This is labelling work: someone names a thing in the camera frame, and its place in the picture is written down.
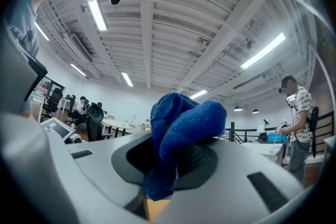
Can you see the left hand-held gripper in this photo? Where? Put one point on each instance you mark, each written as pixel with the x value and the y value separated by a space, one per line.
pixel 59 129

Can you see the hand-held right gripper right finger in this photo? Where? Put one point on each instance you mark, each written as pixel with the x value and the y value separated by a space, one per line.
pixel 231 191

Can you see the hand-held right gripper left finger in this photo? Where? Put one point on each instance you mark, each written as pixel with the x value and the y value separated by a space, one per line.
pixel 78 178

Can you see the blue cloth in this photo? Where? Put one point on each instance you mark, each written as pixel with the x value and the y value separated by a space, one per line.
pixel 183 123

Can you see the black office chair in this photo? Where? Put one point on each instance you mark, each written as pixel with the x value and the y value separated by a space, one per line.
pixel 94 123
pixel 52 102

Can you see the round white table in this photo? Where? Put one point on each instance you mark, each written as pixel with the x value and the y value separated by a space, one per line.
pixel 116 124

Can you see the black metal railing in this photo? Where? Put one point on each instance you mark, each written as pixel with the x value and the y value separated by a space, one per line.
pixel 236 133

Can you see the ceiling tube light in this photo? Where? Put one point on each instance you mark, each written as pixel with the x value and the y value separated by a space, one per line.
pixel 263 50
pixel 78 69
pixel 198 94
pixel 97 15
pixel 42 31
pixel 127 79

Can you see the black pendant lamp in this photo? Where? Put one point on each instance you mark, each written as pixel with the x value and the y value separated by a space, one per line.
pixel 238 108
pixel 255 111

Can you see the ceiling air conditioner vent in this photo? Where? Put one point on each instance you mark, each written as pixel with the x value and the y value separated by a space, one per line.
pixel 82 47

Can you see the person's grey shirt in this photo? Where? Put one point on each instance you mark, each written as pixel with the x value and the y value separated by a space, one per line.
pixel 22 21

